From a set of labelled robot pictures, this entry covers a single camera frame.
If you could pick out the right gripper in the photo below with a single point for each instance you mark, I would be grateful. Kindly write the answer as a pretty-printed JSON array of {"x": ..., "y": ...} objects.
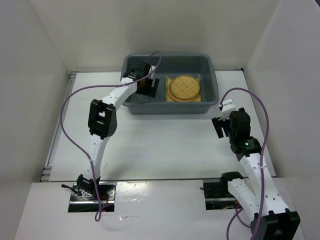
[{"x": 218, "y": 123}]

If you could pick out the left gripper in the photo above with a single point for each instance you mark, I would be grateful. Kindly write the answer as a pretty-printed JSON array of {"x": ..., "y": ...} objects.
[{"x": 150, "y": 91}]

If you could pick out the clear plastic cup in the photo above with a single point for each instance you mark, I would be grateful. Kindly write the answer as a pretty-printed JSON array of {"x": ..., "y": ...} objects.
[{"x": 140, "y": 98}]

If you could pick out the rectangular bamboo mat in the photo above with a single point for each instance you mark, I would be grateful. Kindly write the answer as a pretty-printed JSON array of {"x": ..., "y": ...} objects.
[{"x": 167, "y": 95}]

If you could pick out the round green-rimmed bamboo tray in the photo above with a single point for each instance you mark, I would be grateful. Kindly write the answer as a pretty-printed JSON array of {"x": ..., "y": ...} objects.
[{"x": 184, "y": 81}]

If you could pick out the round orange woven tray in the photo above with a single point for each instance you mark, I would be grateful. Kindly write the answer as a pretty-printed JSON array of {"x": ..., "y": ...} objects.
[{"x": 172, "y": 96}]

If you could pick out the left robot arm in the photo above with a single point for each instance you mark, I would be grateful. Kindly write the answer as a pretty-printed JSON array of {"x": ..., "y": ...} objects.
[{"x": 102, "y": 121}]

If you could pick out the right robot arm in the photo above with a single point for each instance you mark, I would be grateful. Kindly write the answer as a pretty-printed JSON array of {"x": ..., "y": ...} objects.
[{"x": 270, "y": 217}]

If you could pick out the grey plastic bin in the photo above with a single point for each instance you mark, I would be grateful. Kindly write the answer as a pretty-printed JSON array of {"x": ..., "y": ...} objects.
[{"x": 173, "y": 65}]

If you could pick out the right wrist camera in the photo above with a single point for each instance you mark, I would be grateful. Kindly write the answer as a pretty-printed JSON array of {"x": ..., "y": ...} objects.
[{"x": 226, "y": 108}]

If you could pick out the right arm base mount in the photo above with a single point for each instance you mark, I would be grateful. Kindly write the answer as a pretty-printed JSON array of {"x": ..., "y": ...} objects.
[{"x": 214, "y": 196}]

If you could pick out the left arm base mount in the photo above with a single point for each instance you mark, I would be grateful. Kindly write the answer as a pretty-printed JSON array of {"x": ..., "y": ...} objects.
[{"x": 81, "y": 202}]

